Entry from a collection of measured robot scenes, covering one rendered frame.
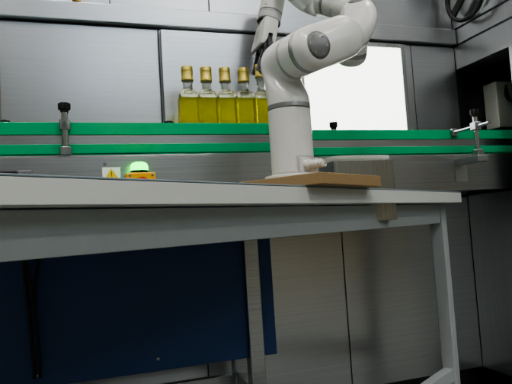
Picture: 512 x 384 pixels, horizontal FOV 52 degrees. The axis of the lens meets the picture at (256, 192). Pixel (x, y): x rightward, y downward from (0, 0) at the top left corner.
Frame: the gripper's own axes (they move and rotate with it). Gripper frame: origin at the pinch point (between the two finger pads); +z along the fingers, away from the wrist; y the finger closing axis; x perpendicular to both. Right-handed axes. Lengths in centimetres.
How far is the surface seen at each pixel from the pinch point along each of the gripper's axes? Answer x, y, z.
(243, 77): -5.1, 2.1, 5.4
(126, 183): -37, 80, 54
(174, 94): -22.6, -12.0, 12.2
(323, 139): 23.2, 4.5, 17.9
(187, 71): -21.9, 1.6, 8.4
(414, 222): 48, 22, 40
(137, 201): -35, 79, 56
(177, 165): -20.9, 15.5, 38.8
